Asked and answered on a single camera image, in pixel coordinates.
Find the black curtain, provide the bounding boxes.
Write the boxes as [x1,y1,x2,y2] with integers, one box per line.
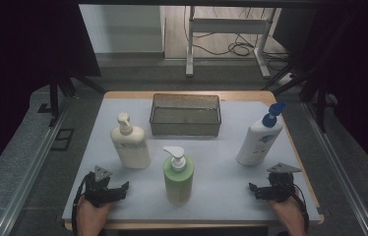
[0,0,102,190]
[272,3,368,188]

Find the person's right hand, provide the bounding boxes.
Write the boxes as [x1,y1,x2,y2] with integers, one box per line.
[268,196,305,230]

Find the white metal desk frame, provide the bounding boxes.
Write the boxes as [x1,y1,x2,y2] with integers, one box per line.
[185,5,276,80]

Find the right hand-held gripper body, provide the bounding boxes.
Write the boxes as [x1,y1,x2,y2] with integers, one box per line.
[262,162,303,204]

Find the green pump bottle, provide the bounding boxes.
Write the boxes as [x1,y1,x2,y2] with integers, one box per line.
[161,146,195,207]

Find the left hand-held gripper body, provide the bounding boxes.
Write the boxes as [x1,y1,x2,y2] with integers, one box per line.
[84,165,117,208]

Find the cream pump bottle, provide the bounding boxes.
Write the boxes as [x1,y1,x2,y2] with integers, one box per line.
[109,111,152,170]

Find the dark wire mesh basket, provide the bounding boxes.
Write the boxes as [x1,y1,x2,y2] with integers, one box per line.
[149,92,222,138]

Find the aluminium rail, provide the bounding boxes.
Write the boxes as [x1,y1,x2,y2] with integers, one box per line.
[301,101,368,236]
[0,97,72,236]

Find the black metal stand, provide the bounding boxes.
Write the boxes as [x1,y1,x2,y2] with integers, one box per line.
[260,58,337,134]
[47,74,108,128]

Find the white power strip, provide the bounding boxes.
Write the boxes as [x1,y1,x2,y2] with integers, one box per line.
[277,72,296,88]

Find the light blue table mat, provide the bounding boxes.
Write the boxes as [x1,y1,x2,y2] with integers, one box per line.
[61,97,323,222]

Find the black floor cables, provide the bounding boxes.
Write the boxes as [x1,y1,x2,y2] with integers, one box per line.
[183,5,292,72]

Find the white bottle with blue pump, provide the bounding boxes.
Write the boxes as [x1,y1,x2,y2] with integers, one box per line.
[235,101,287,167]

